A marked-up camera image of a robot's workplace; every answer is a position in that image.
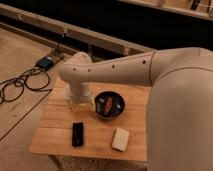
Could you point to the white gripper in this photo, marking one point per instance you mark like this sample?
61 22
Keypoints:
80 93

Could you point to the white sponge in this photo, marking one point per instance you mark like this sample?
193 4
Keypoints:
120 139

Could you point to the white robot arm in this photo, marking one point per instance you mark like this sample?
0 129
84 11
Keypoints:
179 115

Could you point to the red object in bowl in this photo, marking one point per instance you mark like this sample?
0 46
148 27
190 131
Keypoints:
108 105

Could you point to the black bowl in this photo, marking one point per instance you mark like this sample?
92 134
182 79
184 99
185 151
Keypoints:
118 105

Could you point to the black remote control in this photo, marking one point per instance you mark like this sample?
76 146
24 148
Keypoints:
78 134

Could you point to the black power adapter box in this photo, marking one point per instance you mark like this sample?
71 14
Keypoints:
45 63

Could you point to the wooden table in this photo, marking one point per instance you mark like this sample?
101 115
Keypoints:
54 132

